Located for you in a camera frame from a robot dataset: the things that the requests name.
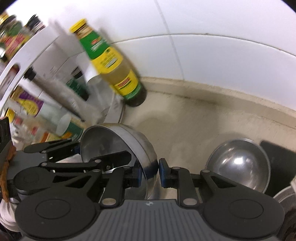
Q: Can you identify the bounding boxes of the large steel bowl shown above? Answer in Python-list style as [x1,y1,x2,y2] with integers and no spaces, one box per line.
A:
[80,123,161,200]

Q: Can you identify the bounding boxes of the white plastic storage tub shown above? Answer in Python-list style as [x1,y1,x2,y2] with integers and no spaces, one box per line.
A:
[1,16,124,142]

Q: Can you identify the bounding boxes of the medium steel bowl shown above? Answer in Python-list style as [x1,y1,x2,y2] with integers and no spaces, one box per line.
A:
[206,138,271,193]

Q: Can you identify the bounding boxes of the yellow green labelled oil bottle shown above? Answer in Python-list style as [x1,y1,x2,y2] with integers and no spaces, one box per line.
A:
[70,19,147,107]

